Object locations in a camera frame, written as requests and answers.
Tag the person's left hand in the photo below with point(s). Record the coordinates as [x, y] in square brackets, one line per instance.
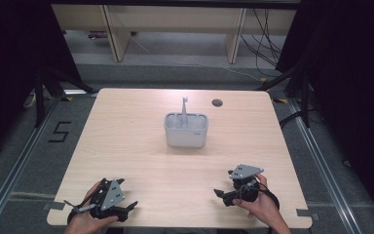
[84, 223]

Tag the light wooden desk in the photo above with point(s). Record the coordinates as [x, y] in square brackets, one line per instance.
[175, 18]

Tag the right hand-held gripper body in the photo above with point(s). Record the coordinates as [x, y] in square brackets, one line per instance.
[246, 188]

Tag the grey tape piece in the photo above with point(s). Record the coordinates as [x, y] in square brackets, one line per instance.
[306, 214]
[54, 205]

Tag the black curtain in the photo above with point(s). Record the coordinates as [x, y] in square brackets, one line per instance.
[9, 65]
[354, 81]

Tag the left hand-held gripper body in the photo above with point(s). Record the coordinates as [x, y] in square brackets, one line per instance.
[112, 195]

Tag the yellow tape piece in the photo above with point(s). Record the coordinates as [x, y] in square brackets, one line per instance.
[67, 98]
[280, 100]

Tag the person's right hand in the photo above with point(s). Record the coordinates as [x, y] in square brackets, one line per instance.
[263, 208]

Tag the metal floor rail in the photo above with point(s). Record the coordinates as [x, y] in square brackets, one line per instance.
[321, 162]
[16, 169]

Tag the white electric toothbrush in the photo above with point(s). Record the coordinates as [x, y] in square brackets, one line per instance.
[184, 112]

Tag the grey toothbrush holder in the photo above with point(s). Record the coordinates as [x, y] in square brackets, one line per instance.
[186, 133]

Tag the black metal stand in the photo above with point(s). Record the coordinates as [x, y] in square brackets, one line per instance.
[39, 97]
[305, 97]

